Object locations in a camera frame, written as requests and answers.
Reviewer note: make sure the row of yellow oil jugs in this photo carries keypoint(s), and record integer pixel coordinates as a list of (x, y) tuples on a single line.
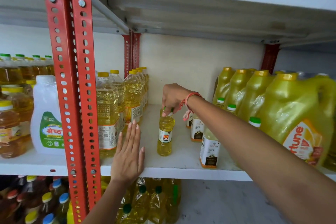
[(288, 111)]

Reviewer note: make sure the white shelf board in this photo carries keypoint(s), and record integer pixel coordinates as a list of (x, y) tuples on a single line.
[(210, 6), (183, 158), (23, 8), (34, 164)]

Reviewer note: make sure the small green-cap oil bottle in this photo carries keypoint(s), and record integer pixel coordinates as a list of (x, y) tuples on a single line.
[(165, 139)]

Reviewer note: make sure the person's right forearm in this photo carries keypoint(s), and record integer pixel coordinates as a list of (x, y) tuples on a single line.
[(262, 160)]

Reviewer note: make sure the red thread wrist band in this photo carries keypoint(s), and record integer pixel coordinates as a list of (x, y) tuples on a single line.
[(187, 101)]

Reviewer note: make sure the person's right fingers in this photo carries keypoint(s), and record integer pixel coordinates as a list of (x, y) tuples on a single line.
[(165, 108)]

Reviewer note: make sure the person's left little finger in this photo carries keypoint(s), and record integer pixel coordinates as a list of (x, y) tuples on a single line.
[(119, 144)]

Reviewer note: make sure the amber oil bottle yellow cap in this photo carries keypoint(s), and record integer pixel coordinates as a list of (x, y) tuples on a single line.
[(10, 137), (23, 105), (30, 88)]

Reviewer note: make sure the person's left hand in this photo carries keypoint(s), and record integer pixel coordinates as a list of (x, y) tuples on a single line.
[(127, 160)]

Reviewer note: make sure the person's left forearm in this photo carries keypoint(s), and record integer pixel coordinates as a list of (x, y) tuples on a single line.
[(107, 204)]

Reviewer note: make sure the group of dark mixed-cap bottles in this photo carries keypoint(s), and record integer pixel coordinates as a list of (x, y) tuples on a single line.
[(34, 200)]

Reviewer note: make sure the person's left thumb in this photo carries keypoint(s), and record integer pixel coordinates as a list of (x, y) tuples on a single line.
[(141, 159)]

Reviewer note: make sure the white jug with green label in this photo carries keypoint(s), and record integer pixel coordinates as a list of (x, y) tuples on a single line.
[(46, 116)]

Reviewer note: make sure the group of white-label oil bottles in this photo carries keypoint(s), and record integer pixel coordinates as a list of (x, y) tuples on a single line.
[(210, 150)]

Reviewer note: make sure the pile of yellow green-cap bottles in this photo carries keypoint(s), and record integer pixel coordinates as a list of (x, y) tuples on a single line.
[(157, 202)]

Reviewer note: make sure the red slotted steel upright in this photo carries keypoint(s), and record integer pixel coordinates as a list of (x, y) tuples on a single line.
[(269, 58), (88, 95), (126, 55), (136, 50), (63, 79)]

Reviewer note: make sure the tall green-cap oil bottle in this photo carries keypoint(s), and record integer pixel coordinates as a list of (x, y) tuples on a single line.
[(38, 67), (24, 70), (49, 65), (7, 73)]

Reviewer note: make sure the row of clear yellow-cap bottles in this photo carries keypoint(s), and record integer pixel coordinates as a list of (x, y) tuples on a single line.
[(106, 116)]

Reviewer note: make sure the person's left middle finger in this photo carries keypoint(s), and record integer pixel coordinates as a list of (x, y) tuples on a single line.
[(133, 134)]

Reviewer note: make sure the person's right hand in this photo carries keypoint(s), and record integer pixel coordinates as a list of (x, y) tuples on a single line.
[(174, 96)]

